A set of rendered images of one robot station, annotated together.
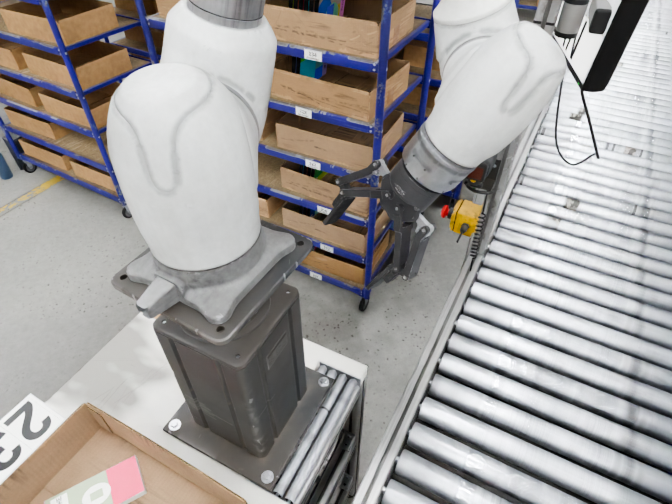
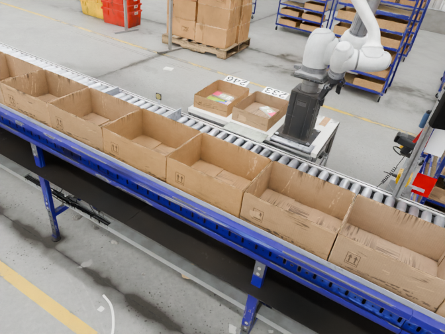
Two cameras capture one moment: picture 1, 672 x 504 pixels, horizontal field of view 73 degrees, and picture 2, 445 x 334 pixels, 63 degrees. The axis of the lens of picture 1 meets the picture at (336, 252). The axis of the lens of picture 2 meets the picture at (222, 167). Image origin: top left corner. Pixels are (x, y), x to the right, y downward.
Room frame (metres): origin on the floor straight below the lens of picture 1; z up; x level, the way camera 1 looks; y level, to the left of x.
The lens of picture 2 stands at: (-0.06, -2.08, 1.97)
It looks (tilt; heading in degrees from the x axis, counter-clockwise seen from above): 35 degrees down; 89
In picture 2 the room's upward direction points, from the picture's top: 7 degrees clockwise
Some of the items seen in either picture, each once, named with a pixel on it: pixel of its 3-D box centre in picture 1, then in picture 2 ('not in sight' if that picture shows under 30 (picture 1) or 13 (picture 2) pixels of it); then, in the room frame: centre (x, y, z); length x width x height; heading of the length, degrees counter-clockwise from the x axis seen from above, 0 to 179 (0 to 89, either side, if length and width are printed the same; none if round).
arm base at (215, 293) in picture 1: (201, 254); (310, 69); (0.47, 0.19, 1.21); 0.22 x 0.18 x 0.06; 149
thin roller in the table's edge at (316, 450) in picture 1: (324, 435); (291, 144); (0.42, 0.02, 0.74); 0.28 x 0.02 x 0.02; 153
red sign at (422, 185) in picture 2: not in sight; (416, 183); (1.06, -0.43, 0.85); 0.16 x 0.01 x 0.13; 152
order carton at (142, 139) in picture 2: not in sight; (152, 144); (-0.39, -0.51, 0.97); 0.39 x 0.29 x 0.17; 152
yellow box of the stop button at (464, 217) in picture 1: (459, 224); (396, 174); (0.98, -0.34, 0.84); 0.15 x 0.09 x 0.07; 152
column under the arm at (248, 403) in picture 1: (241, 361); (302, 112); (0.49, 0.18, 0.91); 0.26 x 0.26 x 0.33; 63
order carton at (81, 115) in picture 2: not in sight; (96, 119); (-0.73, -0.32, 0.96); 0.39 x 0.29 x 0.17; 152
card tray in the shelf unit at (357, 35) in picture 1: (340, 16); not in sight; (1.62, -0.02, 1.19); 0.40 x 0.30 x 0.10; 62
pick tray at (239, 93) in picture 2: not in sight; (222, 97); (-0.07, 0.52, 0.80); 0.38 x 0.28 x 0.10; 65
